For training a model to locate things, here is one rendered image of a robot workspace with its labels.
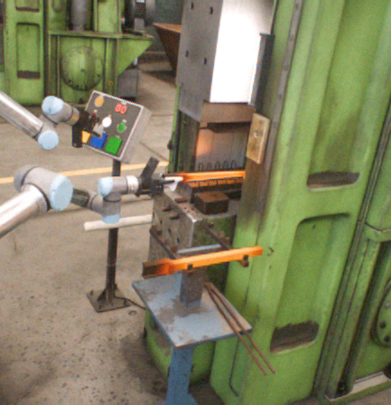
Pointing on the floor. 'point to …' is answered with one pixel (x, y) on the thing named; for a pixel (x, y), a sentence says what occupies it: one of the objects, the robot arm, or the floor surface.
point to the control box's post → (111, 240)
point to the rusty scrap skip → (169, 35)
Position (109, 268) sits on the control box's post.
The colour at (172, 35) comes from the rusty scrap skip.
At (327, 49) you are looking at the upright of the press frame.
